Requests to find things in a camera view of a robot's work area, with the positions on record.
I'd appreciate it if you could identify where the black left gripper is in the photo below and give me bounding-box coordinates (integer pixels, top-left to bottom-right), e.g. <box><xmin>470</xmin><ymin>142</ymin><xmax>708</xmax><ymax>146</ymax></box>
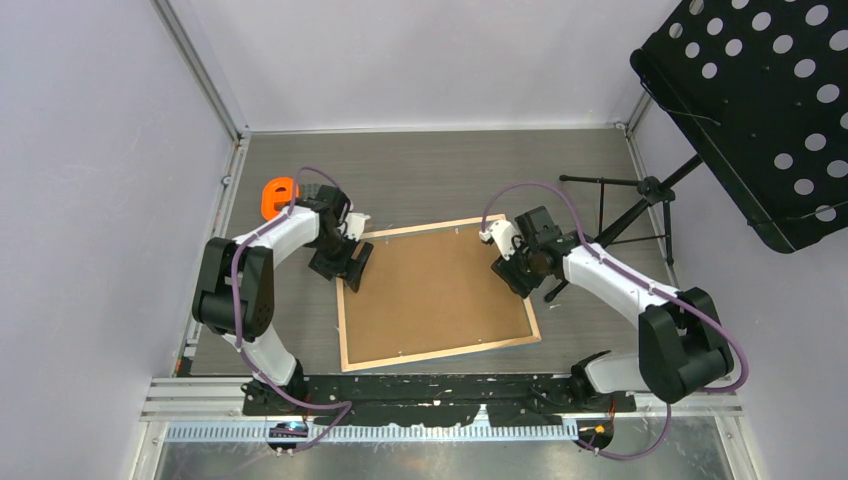
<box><xmin>310</xmin><ymin>230</ymin><xmax>372</xmax><ymax>291</ymax></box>

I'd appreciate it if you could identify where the light wooden picture frame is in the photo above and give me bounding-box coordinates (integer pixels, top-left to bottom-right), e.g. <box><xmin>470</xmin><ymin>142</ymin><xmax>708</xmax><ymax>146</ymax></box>
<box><xmin>335</xmin><ymin>213</ymin><xmax>543</xmax><ymax>374</ymax></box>

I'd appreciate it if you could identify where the brown backing board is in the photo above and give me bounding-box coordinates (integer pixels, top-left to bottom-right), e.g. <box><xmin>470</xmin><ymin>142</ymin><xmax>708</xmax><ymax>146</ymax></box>
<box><xmin>343</xmin><ymin>221</ymin><xmax>533</xmax><ymax>364</ymax></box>

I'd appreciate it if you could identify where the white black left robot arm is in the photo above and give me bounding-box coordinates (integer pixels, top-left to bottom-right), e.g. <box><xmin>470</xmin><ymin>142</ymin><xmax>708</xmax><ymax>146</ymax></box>
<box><xmin>191</xmin><ymin>185</ymin><xmax>373</xmax><ymax>414</ymax></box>

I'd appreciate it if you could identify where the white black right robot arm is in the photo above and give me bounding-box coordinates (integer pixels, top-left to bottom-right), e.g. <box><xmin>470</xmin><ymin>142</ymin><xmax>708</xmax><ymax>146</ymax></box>
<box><xmin>479</xmin><ymin>207</ymin><xmax>735</xmax><ymax>411</ymax></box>

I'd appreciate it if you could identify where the grey building block plate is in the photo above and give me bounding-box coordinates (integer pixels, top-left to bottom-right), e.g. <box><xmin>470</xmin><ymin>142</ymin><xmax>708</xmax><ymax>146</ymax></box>
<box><xmin>297</xmin><ymin>183</ymin><xmax>321</xmax><ymax>201</ymax></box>

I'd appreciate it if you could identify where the orange horseshoe toy block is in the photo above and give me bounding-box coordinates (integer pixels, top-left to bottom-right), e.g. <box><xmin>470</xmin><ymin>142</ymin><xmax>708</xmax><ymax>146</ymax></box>
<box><xmin>260</xmin><ymin>177</ymin><xmax>300</xmax><ymax>221</ymax></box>

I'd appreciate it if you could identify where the black music stand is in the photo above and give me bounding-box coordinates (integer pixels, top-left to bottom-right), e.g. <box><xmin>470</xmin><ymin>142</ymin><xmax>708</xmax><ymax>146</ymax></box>
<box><xmin>544</xmin><ymin>0</ymin><xmax>848</xmax><ymax>304</ymax></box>

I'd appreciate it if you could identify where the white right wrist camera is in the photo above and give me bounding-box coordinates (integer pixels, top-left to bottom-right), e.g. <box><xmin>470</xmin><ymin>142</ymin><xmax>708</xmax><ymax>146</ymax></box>
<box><xmin>479</xmin><ymin>219</ymin><xmax>523</xmax><ymax>261</ymax></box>

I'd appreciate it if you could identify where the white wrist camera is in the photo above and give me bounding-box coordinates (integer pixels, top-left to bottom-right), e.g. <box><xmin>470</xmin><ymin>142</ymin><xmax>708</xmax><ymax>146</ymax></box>
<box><xmin>341</xmin><ymin>212</ymin><xmax>371</xmax><ymax>241</ymax></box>
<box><xmin>479</xmin><ymin>219</ymin><xmax>523</xmax><ymax>261</ymax></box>

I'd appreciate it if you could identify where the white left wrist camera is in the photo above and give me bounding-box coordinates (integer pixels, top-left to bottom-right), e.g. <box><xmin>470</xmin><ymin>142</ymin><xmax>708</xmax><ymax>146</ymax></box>
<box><xmin>341</xmin><ymin>212</ymin><xmax>371</xmax><ymax>241</ymax></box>

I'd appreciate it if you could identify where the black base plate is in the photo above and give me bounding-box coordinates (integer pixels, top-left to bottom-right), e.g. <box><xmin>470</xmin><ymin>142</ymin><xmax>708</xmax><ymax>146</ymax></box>
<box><xmin>241</xmin><ymin>373</ymin><xmax>636</xmax><ymax>427</ymax></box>

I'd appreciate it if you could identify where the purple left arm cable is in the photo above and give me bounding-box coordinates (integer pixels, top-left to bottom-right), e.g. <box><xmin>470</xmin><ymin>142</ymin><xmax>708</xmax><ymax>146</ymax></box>
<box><xmin>228</xmin><ymin>165</ymin><xmax>356</xmax><ymax>455</ymax></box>

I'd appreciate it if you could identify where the aluminium front rail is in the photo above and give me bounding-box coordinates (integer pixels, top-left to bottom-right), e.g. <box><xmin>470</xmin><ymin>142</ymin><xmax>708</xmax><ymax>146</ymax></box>
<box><xmin>141</xmin><ymin>377</ymin><xmax>742</xmax><ymax>443</ymax></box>

